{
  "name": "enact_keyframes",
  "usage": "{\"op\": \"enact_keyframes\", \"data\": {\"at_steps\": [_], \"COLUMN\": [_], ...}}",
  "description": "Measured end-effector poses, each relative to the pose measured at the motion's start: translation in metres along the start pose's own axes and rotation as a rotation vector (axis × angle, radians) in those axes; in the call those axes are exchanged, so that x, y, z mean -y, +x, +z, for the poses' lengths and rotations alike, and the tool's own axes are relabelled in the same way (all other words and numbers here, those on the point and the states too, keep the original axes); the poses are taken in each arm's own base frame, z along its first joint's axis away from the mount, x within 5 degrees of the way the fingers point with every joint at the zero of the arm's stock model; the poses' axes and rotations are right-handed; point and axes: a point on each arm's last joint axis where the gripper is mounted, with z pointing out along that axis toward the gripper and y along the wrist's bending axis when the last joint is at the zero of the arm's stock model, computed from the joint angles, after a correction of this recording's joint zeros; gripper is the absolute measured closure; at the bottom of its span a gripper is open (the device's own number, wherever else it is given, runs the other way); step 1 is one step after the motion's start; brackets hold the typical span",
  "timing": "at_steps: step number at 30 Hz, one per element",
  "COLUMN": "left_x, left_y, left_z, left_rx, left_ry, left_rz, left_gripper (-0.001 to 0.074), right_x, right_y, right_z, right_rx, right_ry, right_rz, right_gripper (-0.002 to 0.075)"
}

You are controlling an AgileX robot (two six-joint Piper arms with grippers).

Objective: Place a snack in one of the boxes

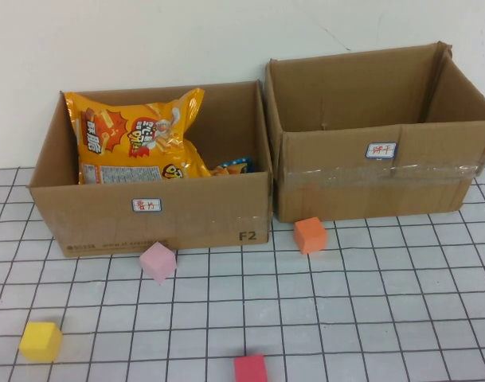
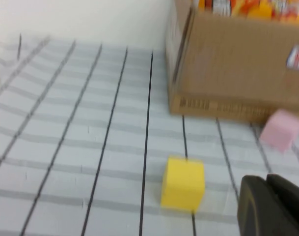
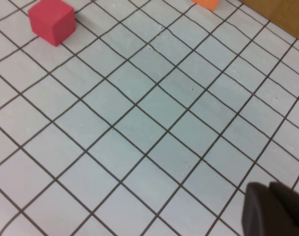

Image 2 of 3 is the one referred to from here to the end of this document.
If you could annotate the large orange snack bag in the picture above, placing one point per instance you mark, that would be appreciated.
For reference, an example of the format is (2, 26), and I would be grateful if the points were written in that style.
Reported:
(237, 7)

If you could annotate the pink foam cube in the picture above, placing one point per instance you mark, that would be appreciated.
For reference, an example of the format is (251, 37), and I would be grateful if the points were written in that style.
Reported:
(279, 130)

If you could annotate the yellow foam cube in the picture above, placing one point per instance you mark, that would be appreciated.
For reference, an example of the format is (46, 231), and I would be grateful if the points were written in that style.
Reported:
(182, 184)

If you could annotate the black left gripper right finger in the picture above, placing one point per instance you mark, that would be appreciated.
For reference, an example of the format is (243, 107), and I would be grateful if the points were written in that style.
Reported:
(294, 204)

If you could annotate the cardboard box marked F2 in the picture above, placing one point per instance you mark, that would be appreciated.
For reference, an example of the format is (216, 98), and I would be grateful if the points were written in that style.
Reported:
(237, 61)

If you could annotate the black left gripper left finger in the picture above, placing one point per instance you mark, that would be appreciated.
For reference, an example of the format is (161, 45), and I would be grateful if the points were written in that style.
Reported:
(257, 209)

